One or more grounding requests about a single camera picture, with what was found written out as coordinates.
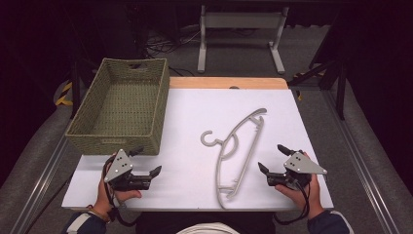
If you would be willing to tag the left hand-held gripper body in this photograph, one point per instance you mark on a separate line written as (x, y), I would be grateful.
(125, 174)

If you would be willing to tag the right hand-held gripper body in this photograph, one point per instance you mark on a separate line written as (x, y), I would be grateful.
(296, 170)

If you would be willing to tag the grey plastic clothes hanger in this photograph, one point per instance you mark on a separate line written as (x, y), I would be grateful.
(234, 156)

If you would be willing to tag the green woven basket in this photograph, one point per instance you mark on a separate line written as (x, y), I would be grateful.
(121, 107)

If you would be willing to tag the person's left hand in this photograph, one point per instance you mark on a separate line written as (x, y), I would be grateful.
(110, 196)

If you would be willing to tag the person's right hand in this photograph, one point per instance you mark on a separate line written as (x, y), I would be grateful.
(302, 198)

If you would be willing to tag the white board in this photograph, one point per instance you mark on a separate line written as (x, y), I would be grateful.
(195, 130)

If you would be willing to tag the person's torso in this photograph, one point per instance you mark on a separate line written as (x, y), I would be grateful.
(204, 226)

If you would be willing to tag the wooden table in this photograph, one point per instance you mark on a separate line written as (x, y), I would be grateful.
(227, 83)

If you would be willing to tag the white metal table frame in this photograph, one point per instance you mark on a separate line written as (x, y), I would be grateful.
(240, 35)

